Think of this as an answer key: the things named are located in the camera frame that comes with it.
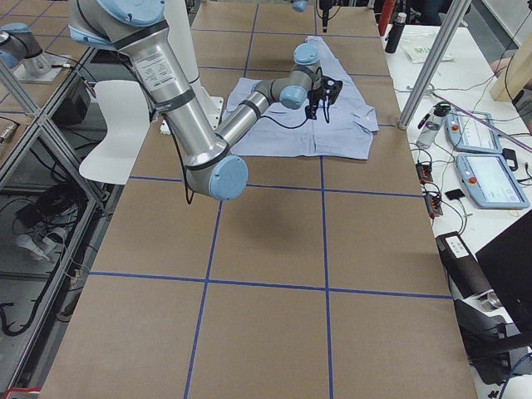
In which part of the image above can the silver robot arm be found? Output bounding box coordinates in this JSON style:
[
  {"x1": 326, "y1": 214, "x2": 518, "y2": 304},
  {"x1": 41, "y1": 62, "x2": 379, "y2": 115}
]
[
  {"x1": 290, "y1": 0, "x2": 334, "y2": 31},
  {"x1": 69, "y1": 0, "x2": 342, "y2": 200}
]

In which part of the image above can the brown paper table cover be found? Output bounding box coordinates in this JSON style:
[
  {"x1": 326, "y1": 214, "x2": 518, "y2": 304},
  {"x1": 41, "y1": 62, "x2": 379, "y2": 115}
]
[{"x1": 41, "y1": 7, "x2": 476, "y2": 398}]

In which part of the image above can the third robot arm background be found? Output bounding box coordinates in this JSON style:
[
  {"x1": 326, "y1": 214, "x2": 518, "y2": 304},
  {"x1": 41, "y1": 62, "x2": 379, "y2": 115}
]
[{"x1": 1, "y1": 22, "x2": 62, "y2": 84}]

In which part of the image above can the clear water bottle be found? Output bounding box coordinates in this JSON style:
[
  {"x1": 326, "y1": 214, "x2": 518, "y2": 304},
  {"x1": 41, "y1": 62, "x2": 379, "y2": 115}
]
[{"x1": 416, "y1": 101, "x2": 451, "y2": 149}]

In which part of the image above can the near teach pendant tablet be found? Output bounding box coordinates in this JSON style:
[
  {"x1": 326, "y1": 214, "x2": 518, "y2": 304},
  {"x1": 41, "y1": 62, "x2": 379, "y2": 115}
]
[{"x1": 456, "y1": 154, "x2": 530, "y2": 209}]

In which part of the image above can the teach pendant tablet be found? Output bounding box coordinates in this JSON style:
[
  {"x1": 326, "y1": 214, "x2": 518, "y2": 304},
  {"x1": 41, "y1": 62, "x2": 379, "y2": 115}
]
[
  {"x1": 456, "y1": 154, "x2": 530, "y2": 209},
  {"x1": 443, "y1": 111, "x2": 502, "y2": 154}
]

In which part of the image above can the black thermos bottle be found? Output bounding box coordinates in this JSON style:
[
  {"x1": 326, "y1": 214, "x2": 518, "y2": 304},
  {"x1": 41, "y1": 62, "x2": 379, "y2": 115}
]
[{"x1": 385, "y1": 12, "x2": 407, "y2": 54}]

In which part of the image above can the far teach pendant tablet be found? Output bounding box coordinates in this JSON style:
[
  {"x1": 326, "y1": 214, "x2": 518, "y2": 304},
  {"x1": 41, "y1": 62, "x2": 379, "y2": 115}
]
[{"x1": 443, "y1": 111, "x2": 502, "y2": 154}]

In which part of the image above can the black monitor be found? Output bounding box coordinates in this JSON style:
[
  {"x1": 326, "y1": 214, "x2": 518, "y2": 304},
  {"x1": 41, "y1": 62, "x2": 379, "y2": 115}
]
[{"x1": 476, "y1": 212, "x2": 531, "y2": 332}]

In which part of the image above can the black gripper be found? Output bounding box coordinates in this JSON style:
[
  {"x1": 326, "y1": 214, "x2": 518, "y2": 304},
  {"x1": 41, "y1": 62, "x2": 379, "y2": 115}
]
[
  {"x1": 318, "y1": 0, "x2": 333, "y2": 26},
  {"x1": 305, "y1": 76, "x2": 343, "y2": 124}
]

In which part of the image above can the white plastic chair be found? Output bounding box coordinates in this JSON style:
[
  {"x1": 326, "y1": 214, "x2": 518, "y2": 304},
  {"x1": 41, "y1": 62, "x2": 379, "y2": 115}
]
[{"x1": 79, "y1": 80, "x2": 150, "y2": 185}]

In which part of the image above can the blue striped button shirt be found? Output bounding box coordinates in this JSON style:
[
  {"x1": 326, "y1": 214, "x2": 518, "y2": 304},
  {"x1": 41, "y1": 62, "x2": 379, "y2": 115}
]
[{"x1": 232, "y1": 36, "x2": 378, "y2": 160}]

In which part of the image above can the grey aluminium frame post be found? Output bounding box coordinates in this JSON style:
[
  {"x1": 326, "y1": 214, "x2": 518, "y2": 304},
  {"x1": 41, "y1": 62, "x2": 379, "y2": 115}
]
[{"x1": 398, "y1": 0, "x2": 471, "y2": 130}]

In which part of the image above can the red bottle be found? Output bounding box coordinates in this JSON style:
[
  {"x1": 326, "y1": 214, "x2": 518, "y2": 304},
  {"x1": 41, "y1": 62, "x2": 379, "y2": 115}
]
[{"x1": 377, "y1": 0, "x2": 396, "y2": 37}]

